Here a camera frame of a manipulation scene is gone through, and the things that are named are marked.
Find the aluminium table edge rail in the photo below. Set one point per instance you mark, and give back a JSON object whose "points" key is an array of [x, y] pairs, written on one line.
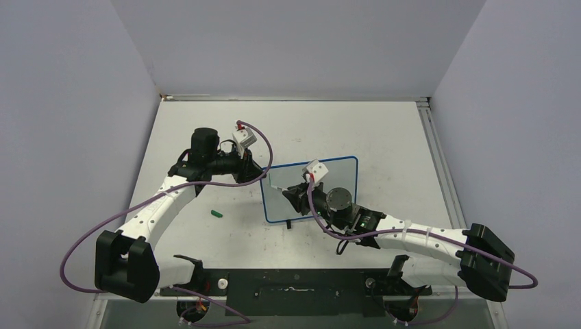
{"points": [[288, 98]]}

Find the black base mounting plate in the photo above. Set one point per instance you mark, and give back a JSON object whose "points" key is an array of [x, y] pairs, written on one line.
{"points": [[302, 292]]}

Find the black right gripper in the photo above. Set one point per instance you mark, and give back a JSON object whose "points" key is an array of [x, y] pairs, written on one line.
{"points": [[294, 193]]}

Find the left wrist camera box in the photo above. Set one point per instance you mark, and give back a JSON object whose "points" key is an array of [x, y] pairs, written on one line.
{"points": [[243, 138]]}

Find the blue framed whiteboard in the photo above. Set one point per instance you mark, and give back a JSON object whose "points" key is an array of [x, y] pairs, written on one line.
{"points": [[343, 172]]}

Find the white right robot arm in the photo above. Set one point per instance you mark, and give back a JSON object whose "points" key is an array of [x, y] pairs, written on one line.
{"points": [[475, 258]]}

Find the green marker cap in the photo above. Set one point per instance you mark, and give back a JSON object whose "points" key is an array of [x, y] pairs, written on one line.
{"points": [[216, 214]]}

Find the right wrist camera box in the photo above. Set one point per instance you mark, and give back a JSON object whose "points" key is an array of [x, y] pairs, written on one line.
{"points": [[315, 171]]}

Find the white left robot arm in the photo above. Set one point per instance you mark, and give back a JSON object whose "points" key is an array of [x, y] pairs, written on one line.
{"points": [[126, 263]]}

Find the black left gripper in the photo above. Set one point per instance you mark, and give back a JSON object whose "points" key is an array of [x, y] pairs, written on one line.
{"points": [[247, 170]]}

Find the aluminium frame rail right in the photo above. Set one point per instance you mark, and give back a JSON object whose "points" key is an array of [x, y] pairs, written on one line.
{"points": [[445, 180]]}

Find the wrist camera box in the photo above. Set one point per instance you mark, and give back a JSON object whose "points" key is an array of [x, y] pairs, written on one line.
{"points": [[315, 171], [243, 138]]}

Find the white whiteboard marker pen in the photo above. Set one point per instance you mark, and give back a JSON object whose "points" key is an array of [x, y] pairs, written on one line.
{"points": [[278, 188]]}

